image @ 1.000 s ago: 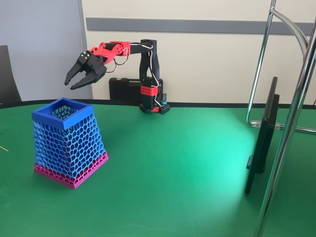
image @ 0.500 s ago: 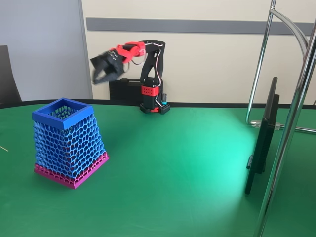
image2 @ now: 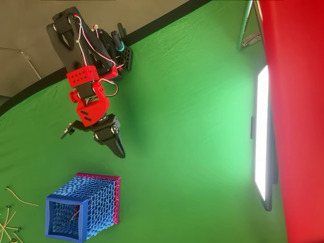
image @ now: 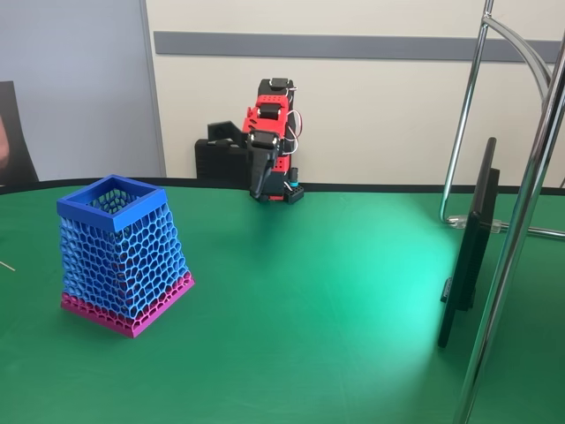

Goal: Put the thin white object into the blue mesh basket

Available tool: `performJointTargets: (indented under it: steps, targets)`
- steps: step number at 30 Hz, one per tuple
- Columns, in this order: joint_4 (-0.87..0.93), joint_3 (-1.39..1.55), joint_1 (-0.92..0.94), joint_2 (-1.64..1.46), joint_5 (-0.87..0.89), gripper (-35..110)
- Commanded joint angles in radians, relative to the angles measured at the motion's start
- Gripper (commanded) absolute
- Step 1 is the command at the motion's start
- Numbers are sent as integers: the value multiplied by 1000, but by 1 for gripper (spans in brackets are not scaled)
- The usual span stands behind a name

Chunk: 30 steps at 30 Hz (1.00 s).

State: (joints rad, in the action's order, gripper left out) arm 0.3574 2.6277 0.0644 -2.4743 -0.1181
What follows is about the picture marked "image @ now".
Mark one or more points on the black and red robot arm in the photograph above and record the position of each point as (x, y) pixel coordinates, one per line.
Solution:
(271, 103)

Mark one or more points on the clear plastic clip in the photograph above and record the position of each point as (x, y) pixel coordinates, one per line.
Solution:
(457, 221)

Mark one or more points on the chrome tube stand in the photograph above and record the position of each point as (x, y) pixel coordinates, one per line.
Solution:
(507, 274)

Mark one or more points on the dark chair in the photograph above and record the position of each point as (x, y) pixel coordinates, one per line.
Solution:
(17, 146)

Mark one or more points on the grey wall rail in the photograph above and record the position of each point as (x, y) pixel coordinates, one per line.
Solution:
(309, 46)

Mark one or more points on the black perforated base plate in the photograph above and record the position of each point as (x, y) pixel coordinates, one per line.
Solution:
(293, 194)

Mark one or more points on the black plastic case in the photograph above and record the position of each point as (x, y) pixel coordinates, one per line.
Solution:
(220, 161)

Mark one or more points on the green table cloth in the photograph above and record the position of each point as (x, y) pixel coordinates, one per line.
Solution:
(331, 331)

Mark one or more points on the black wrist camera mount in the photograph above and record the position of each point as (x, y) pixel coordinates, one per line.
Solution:
(220, 129)

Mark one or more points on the person hand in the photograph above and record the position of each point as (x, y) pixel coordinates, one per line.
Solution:
(3, 143)

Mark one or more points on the black monitor on stand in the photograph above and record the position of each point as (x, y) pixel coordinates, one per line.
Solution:
(472, 247)

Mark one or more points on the blue and pink lattice basket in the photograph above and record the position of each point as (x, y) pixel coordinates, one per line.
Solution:
(132, 247)

